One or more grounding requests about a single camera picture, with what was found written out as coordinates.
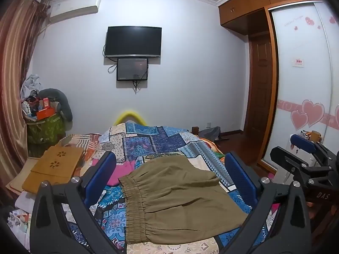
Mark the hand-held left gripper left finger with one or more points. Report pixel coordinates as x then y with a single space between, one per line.
103 169

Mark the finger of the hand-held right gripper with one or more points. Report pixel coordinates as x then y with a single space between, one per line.
302 141
287 161

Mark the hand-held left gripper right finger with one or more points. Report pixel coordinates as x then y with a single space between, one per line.
238 173

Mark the olive green pants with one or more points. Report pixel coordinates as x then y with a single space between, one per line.
174 195

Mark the pink cloth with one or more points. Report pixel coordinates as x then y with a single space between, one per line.
120 173

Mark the orange striped cloth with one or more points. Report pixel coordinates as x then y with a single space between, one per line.
79 141

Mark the orange blanket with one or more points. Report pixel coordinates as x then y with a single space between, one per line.
212 145

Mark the dark bag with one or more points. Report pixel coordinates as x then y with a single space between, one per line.
210 133

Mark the blue patchwork blanket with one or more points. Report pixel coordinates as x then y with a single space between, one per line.
148 143

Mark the brown wooden lap board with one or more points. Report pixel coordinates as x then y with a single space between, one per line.
51 168

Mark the green patterned storage bag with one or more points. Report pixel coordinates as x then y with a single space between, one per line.
45 132

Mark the wooden wardrobe with heart doors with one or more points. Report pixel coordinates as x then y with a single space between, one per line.
299 66

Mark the grey neck pillow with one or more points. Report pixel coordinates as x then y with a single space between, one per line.
65 103

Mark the orange box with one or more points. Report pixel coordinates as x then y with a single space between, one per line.
45 113

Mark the beige mat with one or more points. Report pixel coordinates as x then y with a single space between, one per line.
18 174

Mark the white paper pile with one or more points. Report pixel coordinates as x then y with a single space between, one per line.
20 217

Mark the grey clothing pile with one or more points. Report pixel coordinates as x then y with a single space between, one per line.
31 84

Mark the brown striped curtain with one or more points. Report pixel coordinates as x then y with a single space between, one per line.
12 79

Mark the white air conditioner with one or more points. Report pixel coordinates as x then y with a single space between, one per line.
75 8

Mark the small black wall monitor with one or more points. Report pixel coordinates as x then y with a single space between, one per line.
132 69

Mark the black wall television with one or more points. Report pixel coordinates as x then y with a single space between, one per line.
133 41

